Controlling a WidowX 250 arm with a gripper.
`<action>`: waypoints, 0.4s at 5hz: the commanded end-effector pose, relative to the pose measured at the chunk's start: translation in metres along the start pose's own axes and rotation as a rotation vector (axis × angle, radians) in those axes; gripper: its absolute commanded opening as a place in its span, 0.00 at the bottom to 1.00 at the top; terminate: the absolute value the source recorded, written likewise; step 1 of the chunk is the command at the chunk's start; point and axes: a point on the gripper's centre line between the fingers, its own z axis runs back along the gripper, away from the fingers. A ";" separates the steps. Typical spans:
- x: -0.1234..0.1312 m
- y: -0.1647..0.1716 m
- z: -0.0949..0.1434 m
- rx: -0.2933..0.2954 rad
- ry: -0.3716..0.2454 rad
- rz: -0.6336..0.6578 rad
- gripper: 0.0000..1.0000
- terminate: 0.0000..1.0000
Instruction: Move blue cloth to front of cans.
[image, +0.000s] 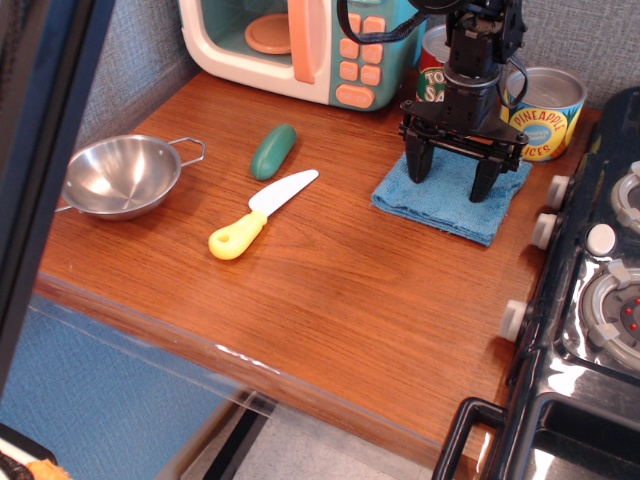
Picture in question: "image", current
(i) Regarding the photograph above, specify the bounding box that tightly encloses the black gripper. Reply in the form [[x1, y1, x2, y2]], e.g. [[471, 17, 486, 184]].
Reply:
[[399, 65, 526, 203]]

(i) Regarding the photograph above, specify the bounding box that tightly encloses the blue cloth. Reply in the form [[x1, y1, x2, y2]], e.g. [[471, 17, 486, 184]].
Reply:
[[372, 149, 532, 247]]

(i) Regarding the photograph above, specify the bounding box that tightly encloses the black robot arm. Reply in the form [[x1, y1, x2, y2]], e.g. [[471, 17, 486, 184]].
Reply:
[[400, 1, 528, 203]]

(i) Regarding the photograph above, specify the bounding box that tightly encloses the tomato sauce can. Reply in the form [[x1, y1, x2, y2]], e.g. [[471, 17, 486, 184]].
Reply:
[[416, 25, 450, 103]]

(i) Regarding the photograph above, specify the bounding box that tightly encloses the pineapple slices can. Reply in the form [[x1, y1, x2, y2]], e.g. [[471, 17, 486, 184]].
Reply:
[[500, 67, 587, 162]]

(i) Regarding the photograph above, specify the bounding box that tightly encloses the white stove knob upper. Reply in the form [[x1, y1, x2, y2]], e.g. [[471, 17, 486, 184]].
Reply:
[[545, 175, 571, 211]]

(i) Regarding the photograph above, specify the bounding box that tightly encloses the white stove knob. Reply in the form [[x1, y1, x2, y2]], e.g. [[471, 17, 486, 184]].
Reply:
[[498, 300, 528, 343], [545, 175, 571, 211], [530, 213, 557, 250]]

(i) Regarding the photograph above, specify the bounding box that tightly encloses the white stove knob middle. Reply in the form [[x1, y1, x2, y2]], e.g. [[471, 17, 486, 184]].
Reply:
[[530, 213, 557, 250]]

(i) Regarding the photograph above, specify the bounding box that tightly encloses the white round stove button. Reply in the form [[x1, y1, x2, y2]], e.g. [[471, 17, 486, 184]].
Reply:
[[586, 223, 616, 257]]

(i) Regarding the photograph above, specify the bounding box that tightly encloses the white stove knob lower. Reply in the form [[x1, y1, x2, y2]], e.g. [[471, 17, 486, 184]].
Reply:
[[498, 300, 528, 343]]

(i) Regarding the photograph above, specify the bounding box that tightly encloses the green toy cucumber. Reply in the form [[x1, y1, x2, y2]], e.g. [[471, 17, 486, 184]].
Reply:
[[250, 124, 297, 181]]

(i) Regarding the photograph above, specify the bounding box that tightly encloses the grey stove burner far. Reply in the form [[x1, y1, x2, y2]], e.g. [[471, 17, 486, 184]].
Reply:
[[610, 161, 640, 234]]

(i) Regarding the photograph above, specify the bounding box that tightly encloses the grey stove burner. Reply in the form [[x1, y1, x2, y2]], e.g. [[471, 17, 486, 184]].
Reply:
[[580, 260, 639, 371], [610, 161, 640, 234]]

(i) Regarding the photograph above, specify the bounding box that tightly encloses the toy microwave oven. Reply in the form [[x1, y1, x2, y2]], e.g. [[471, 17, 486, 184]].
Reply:
[[179, 1, 425, 111]]

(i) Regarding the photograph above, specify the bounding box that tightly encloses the grey stove burner near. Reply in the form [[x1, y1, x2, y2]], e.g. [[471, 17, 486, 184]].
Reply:
[[580, 260, 639, 371]]

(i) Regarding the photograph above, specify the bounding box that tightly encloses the black toy stove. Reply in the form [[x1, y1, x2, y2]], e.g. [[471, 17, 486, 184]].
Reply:
[[431, 85, 640, 480]]

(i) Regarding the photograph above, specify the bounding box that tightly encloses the steel colander bowl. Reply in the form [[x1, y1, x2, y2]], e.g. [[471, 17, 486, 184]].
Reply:
[[58, 135, 206, 221]]

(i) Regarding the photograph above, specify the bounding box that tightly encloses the dark blurred foreground bar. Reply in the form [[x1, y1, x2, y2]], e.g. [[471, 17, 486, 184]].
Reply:
[[1, 1, 114, 378]]

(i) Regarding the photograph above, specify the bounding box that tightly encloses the orange fuzzy object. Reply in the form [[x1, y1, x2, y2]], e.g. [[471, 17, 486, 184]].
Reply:
[[26, 459, 71, 480]]

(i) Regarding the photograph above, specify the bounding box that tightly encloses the black cable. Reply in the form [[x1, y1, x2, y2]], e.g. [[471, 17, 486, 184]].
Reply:
[[335, 0, 429, 45]]

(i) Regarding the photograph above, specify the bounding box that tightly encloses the yellow handled toy knife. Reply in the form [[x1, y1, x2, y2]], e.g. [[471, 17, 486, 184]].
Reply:
[[208, 169, 319, 260]]

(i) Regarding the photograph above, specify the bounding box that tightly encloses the black oven door handle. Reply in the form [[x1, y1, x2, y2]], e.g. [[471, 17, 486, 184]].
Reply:
[[432, 397, 507, 480]]

